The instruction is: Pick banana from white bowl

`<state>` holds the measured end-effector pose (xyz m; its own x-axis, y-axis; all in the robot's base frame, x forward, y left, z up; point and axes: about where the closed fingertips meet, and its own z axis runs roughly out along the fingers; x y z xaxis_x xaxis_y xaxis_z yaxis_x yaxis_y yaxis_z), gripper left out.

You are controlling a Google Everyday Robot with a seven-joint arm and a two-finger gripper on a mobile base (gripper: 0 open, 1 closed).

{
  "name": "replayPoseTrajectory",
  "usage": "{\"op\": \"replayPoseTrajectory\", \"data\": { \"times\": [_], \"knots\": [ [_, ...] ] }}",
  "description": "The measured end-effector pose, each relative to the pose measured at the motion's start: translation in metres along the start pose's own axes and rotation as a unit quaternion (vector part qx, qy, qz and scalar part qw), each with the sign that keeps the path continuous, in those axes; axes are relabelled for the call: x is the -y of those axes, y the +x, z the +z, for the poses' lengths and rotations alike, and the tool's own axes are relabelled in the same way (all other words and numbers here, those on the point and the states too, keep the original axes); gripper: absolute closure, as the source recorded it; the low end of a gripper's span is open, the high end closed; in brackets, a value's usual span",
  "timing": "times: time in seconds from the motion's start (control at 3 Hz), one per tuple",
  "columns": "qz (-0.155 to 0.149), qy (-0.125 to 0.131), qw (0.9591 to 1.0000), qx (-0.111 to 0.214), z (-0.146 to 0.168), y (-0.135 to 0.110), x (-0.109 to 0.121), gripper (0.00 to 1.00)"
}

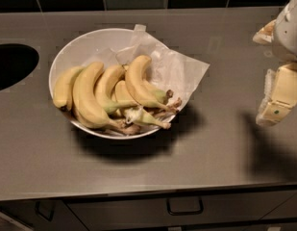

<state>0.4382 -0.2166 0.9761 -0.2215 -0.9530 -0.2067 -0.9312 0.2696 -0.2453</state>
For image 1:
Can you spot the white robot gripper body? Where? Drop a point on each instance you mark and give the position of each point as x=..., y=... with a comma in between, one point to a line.
x=290, y=29

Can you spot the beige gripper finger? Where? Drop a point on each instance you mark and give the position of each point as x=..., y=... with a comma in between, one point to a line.
x=280, y=95
x=264, y=35

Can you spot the greenish banana behind right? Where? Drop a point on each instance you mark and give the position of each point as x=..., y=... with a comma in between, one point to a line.
x=162, y=96

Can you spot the lower banana with torn stem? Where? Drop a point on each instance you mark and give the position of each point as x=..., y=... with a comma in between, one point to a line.
x=135, y=114

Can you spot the middle yellow banana green stem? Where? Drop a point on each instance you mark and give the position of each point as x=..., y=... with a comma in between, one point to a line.
x=106, y=84

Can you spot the white ceramic bowl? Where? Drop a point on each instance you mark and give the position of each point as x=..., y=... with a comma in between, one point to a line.
x=93, y=46

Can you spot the large curved yellow banana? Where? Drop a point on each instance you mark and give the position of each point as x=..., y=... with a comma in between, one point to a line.
x=87, y=109

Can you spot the white crumpled paper sheet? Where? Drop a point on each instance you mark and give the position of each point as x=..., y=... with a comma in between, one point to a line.
x=169, y=69

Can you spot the grey cabinet drawer front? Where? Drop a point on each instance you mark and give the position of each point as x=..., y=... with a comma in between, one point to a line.
x=218, y=209

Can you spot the dark round sink opening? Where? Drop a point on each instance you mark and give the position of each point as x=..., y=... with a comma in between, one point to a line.
x=17, y=61

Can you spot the black drawer handle centre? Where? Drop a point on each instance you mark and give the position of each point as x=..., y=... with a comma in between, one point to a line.
x=184, y=206

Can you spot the black cabinet handle left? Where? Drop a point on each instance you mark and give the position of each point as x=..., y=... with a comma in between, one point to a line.
x=45, y=209

